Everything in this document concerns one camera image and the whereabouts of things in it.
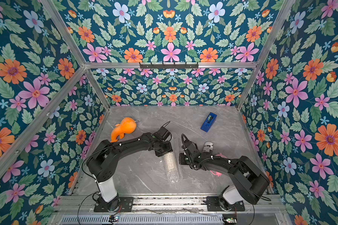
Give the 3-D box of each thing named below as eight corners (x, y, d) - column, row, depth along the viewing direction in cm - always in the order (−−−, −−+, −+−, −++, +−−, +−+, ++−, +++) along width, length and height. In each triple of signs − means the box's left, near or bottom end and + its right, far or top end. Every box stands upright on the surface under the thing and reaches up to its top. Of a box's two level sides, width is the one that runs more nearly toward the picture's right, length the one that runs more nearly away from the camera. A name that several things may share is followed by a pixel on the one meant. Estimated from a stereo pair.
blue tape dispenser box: (200, 129, 108) (201, 124, 103) (208, 116, 116) (209, 111, 111) (208, 133, 105) (209, 127, 100) (216, 120, 114) (217, 114, 108)
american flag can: (203, 151, 95) (203, 149, 93) (204, 142, 99) (204, 140, 97) (212, 153, 94) (213, 151, 92) (212, 144, 99) (213, 142, 96)
